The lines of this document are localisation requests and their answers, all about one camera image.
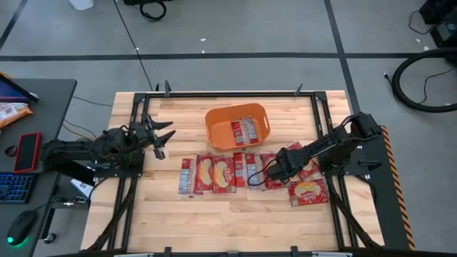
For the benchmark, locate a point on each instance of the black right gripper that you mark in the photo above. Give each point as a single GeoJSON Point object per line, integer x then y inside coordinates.
{"type": "Point", "coordinates": [292, 158]}

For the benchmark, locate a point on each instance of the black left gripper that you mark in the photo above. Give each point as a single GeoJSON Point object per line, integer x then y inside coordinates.
{"type": "Point", "coordinates": [141, 133]}

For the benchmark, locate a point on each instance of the red popcorn bag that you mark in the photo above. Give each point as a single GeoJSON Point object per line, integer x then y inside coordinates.
{"type": "Point", "coordinates": [265, 158]}
{"type": "Point", "coordinates": [204, 173]}
{"type": "Point", "coordinates": [239, 169]}
{"type": "Point", "coordinates": [185, 178]}
{"type": "Point", "coordinates": [224, 175]}
{"type": "Point", "coordinates": [252, 167]}
{"type": "Point", "coordinates": [311, 170]}
{"type": "Point", "coordinates": [251, 130]}
{"type": "Point", "coordinates": [237, 133]}

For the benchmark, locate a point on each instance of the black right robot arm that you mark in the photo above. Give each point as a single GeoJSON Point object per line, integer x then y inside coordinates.
{"type": "Point", "coordinates": [339, 142]}

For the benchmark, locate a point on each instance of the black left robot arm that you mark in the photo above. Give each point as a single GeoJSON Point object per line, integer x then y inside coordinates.
{"type": "Point", "coordinates": [71, 148]}

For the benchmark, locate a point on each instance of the right clear plastic packet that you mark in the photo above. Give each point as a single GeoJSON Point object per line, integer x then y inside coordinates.
{"type": "Point", "coordinates": [307, 192]}

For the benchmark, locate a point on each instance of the orange plastic basket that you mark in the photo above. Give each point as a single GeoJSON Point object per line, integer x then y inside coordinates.
{"type": "Point", "coordinates": [218, 132]}

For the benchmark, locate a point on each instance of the white paper label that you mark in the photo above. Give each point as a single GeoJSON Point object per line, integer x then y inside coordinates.
{"type": "Point", "coordinates": [82, 187]}

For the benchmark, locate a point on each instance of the dark grey side desk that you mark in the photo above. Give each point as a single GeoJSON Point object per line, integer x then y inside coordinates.
{"type": "Point", "coordinates": [53, 107]}

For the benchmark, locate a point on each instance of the yellow black hazard strip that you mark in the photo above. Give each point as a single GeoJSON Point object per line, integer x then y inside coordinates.
{"type": "Point", "coordinates": [396, 178]}

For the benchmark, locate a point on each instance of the red smartphone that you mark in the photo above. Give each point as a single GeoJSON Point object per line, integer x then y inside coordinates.
{"type": "Point", "coordinates": [27, 151]}

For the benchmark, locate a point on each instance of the orange snack bag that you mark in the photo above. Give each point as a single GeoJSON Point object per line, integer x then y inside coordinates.
{"type": "Point", "coordinates": [12, 112]}

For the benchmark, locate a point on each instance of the white plastic bin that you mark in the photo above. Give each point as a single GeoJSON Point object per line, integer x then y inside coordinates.
{"type": "Point", "coordinates": [81, 3]}

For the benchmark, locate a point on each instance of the small black tape roll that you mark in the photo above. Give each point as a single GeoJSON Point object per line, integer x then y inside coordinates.
{"type": "Point", "coordinates": [10, 151]}

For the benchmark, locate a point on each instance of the black caster wheel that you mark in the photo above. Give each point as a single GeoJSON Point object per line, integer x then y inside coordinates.
{"type": "Point", "coordinates": [50, 238]}

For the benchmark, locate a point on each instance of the black backlit keyboard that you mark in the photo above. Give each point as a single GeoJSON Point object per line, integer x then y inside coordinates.
{"type": "Point", "coordinates": [16, 187]}

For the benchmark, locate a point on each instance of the dark tablet computer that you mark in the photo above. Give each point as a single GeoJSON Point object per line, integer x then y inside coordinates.
{"type": "Point", "coordinates": [10, 91]}

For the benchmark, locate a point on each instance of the black computer mouse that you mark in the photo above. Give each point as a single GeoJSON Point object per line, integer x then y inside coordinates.
{"type": "Point", "coordinates": [21, 226]}

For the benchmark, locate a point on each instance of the black equipment case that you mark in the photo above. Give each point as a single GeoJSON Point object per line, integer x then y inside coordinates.
{"type": "Point", "coordinates": [442, 21]}

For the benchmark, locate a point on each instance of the black aluminium rig frame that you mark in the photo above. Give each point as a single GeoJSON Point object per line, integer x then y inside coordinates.
{"type": "Point", "coordinates": [228, 94]}

